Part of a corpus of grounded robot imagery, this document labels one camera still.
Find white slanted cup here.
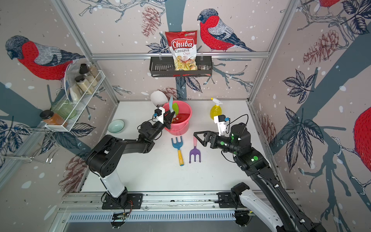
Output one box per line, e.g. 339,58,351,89
150,90,168,109

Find light blue toy trowel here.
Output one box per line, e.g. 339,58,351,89
169,96,174,113

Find horizontal aluminium bar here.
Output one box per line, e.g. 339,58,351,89
91,51,270,61

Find pink plastic bucket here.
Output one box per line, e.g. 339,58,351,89
165,101,192,136

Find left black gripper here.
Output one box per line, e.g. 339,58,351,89
149,110,174,142

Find green toy spade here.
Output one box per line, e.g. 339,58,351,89
172,102,179,116

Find white wire wall shelf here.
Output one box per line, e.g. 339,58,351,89
46,58,105,132

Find black lid spice jar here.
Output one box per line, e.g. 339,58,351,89
79,63,101,87
74,75,94,95

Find green glass bowl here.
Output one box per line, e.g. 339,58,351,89
51,100,77,120

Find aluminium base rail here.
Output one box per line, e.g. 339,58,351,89
57,190,223,212

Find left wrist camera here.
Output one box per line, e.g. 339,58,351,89
154,107,165,124

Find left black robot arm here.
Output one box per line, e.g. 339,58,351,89
86,111,175,208

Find red toy shovel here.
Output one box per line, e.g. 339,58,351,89
173,114,190,123

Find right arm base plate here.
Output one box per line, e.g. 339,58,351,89
214,191,254,208

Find chrome wire rack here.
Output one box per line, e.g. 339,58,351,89
1,124,60,164

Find yellow spray bottle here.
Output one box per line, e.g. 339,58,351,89
210,98,223,120

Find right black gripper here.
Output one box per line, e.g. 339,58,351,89
195,131,241,156

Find Chuba cassava chips bag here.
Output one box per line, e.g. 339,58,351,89
165,31,197,71

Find purple toy fork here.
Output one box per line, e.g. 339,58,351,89
189,137,201,163

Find black wall basket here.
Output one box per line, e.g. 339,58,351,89
149,56,213,77

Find orange sauce jar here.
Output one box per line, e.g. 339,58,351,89
39,110,68,127

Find light green bowl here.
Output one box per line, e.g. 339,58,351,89
108,119,125,133

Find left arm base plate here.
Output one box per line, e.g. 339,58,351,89
101,192,143,210

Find blue toy rake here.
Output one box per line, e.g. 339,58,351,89
172,136,184,166

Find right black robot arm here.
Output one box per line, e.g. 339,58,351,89
194,123,325,232

